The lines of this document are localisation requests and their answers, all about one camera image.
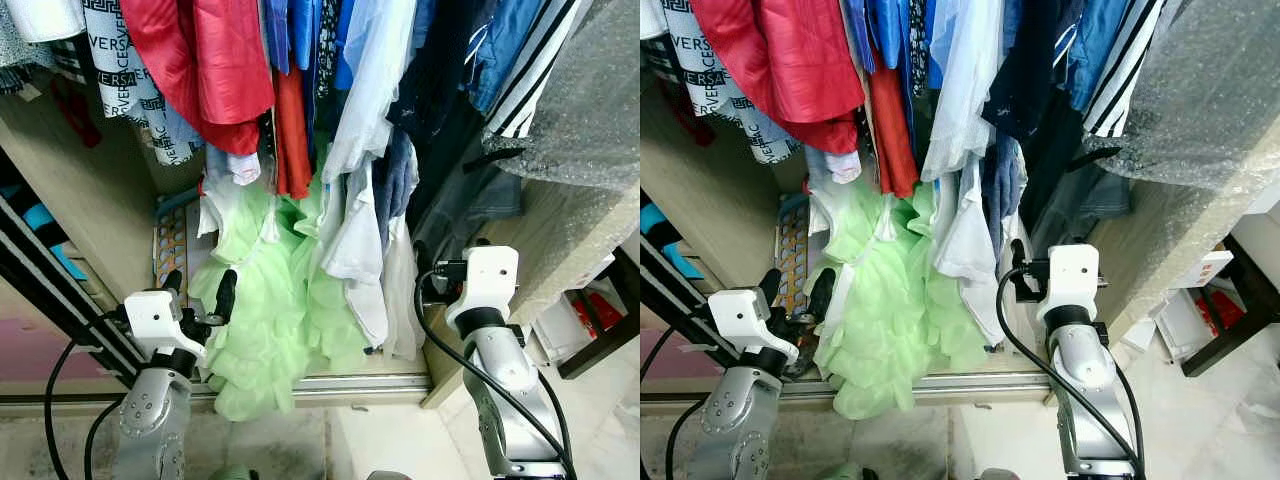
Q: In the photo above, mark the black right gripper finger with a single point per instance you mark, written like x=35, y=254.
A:
x=1017, y=252
x=422, y=255

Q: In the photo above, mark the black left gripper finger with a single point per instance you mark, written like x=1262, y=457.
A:
x=174, y=282
x=771, y=283
x=822, y=295
x=226, y=295

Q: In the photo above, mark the orange patterned box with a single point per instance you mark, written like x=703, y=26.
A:
x=172, y=250
x=790, y=260

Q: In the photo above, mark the light green ruffled dress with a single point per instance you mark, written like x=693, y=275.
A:
x=880, y=340
x=260, y=330

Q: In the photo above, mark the white blouse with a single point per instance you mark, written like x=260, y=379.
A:
x=355, y=260
x=965, y=250

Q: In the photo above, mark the slate blue garment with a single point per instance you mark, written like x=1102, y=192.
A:
x=398, y=180
x=1003, y=180

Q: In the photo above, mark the dark grey garment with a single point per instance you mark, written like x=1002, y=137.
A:
x=470, y=190
x=1080, y=195

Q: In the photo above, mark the light wooden wardrobe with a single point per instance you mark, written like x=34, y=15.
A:
x=1150, y=240
x=540, y=240

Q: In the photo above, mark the white box with red contents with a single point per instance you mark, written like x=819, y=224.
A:
x=560, y=335
x=1185, y=325

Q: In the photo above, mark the white pink garment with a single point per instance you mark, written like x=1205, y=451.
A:
x=840, y=165
x=240, y=165

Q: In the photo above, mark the orange red garment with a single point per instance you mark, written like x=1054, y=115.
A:
x=893, y=140
x=292, y=140

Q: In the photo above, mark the navy garment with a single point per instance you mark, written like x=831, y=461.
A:
x=1030, y=70
x=440, y=60

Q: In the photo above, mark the pale blue sheer garment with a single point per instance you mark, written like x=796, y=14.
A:
x=375, y=70
x=965, y=70

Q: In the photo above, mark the black white striped garment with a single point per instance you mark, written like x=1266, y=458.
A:
x=530, y=90
x=1120, y=90

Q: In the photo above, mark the grey robot right leg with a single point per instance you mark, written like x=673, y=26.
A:
x=1000, y=476
x=392, y=476

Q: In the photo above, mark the red jacket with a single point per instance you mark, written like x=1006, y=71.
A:
x=200, y=60
x=790, y=60

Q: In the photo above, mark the blue denim shirt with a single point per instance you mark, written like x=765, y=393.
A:
x=1095, y=40
x=510, y=40

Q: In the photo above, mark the white black lettered garment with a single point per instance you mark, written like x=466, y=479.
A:
x=110, y=60
x=700, y=60

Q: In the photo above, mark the clear bubble wrap sheet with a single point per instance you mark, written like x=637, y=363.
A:
x=590, y=90
x=1200, y=90

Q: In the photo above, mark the bright blue satin garment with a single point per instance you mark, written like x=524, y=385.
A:
x=885, y=25
x=300, y=30

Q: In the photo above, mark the plain white garment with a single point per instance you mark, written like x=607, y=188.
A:
x=40, y=15
x=652, y=15

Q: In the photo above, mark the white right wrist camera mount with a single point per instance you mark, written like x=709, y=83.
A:
x=490, y=275
x=1072, y=275

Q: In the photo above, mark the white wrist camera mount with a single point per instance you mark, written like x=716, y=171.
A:
x=150, y=315
x=1072, y=275
x=490, y=275
x=740, y=315

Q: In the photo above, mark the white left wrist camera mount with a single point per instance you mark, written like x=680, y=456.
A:
x=150, y=315
x=740, y=315

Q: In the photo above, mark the black sliding door frame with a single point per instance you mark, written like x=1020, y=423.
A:
x=40, y=270
x=670, y=290

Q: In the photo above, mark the silver sliding door rail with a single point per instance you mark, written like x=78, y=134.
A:
x=340, y=385
x=1000, y=383

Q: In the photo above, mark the black table frame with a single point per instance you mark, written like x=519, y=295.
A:
x=600, y=355
x=1250, y=290

